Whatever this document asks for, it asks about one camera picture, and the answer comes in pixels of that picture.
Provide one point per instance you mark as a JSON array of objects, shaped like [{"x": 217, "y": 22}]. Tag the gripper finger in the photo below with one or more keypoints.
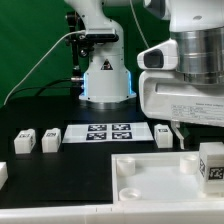
[{"x": 178, "y": 135}]

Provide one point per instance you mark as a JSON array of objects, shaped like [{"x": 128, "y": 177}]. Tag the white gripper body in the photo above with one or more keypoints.
[{"x": 165, "y": 96}]

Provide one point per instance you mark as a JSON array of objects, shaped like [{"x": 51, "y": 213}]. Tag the white square table top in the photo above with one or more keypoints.
[{"x": 157, "y": 177}]

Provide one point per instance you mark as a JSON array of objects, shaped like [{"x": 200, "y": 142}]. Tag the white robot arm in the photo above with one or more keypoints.
[{"x": 196, "y": 25}]

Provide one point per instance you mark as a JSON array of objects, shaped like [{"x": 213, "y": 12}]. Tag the white sheet with tags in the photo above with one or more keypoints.
[{"x": 112, "y": 132}]

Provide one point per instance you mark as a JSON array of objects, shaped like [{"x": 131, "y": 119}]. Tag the white front wall rail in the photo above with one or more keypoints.
[{"x": 211, "y": 212}]

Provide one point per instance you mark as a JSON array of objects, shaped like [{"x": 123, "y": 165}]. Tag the black camera stand pole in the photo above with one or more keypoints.
[{"x": 75, "y": 23}]

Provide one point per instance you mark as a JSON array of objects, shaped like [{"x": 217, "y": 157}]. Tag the white left wall block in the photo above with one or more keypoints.
[{"x": 3, "y": 174}]

